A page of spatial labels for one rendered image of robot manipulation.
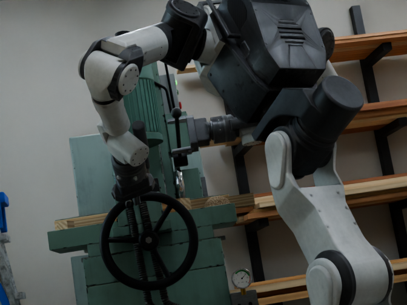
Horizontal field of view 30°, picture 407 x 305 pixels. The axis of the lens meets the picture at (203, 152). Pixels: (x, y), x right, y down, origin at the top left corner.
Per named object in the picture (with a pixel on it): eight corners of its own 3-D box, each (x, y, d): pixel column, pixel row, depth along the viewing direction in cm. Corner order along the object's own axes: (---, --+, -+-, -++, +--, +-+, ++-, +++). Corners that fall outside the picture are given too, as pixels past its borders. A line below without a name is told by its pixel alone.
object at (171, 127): (171, 153, 279) (165, 114, 281) (171, 157, 288) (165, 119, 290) (193, 149, 279) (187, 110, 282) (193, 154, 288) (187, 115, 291)
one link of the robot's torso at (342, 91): (375, 109, 179) (341, 56, 188) (335, 110, 172) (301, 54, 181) (317, 181, 197) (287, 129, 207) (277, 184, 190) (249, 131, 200)
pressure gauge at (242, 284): (234, 296, 231) (230, 269, 232) (233, 296, 235) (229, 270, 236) (254, 293, 231) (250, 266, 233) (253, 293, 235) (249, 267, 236)
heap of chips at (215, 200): (204, 207, 243) (202, 195, 243) (203, 212, 257) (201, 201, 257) (232, 203, 243) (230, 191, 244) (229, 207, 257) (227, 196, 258)
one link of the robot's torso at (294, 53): (367, 63, 195) (306, -28, 213) (261, 59, 177) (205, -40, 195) (311, 137, 215) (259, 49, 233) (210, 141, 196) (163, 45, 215)
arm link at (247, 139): (221, 118, 252) (255, 113, 253) (226, 149, 250) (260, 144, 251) (223, 110, 241) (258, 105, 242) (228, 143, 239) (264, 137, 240)
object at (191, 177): (178, 203, 274) (173, 170, 276) (178, 205, 280) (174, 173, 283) (204, 199, 274) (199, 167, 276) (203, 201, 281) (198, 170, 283)
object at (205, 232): (88, 257, 238) (86, 244, 239) (95, 259, 259) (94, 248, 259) (214, 237, 240) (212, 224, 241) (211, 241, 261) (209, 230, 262)
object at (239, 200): (72, 232, 255) (71, 220, 255) (73, 233, 257) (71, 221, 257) (255, 204, 258) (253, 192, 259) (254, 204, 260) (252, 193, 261)
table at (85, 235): (42, 249, 229) (40, 229, 230) (59, 253, 259) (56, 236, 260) (240, 218, 232) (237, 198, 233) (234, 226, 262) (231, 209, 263)
